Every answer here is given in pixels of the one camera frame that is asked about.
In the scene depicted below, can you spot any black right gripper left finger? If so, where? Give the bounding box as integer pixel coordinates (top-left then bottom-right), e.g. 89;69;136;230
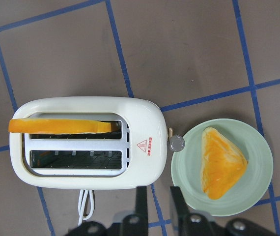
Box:
110;186;148;236

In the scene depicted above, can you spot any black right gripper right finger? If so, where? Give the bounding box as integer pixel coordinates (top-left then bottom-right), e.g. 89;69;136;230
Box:
170;186;213;236

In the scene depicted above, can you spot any white two-slot toaster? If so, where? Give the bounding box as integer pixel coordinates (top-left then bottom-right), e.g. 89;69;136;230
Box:
9;97;185;190

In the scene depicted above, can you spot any bread slice in toaster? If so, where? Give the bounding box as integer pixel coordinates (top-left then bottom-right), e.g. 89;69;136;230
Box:
8;118;119;135

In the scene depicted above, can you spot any light green plate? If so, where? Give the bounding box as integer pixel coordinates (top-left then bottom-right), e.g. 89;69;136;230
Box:
171;118;273;216

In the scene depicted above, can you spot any triangular toast on plate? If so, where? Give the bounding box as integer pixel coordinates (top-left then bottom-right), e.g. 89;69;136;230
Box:
200;127;248;200

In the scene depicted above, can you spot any white toaster power cord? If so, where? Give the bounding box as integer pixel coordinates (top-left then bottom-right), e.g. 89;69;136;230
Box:
77;188;95;226

